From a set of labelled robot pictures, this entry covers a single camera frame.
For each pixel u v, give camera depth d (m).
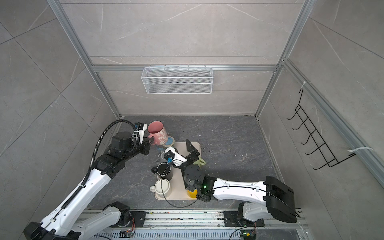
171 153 0.55
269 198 0.41
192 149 0.60
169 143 0.89
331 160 0.58
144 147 0.65
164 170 0.81
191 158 0.59
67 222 0.39
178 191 0.81
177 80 1.01
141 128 0.63
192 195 0.80
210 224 0.73
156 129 0.80
